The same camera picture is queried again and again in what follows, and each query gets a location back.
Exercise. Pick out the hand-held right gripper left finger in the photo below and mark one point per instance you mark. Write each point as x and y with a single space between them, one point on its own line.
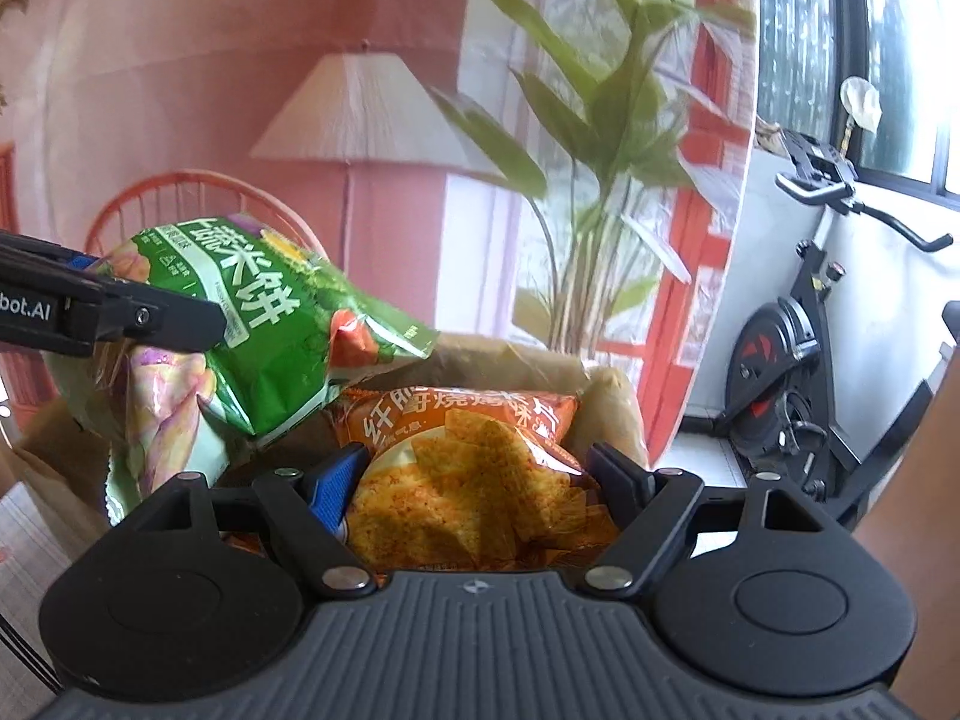
334 481

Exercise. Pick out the white cloth on stick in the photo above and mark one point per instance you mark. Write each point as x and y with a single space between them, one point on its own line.
861 101

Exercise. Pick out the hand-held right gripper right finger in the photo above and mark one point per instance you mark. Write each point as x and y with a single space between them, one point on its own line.
611 476

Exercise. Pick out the dark framed window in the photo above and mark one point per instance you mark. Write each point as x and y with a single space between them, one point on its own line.
907 52

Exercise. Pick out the printed room backdrop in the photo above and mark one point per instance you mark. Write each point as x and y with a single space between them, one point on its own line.
187 90

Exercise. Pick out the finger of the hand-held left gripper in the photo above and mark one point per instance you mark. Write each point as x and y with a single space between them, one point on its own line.
37 259
150 315

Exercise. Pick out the beige crumpled cloth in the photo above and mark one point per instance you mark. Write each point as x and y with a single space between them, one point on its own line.
769 135

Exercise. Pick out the green snack bag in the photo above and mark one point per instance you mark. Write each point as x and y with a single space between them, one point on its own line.
285 345

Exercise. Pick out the black exercise bike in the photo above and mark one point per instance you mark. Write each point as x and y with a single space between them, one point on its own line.
780 360

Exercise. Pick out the tan shopping bag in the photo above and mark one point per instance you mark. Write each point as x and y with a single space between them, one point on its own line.
611 397

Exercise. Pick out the orange chip bag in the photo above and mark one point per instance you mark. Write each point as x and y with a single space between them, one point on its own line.
465 487

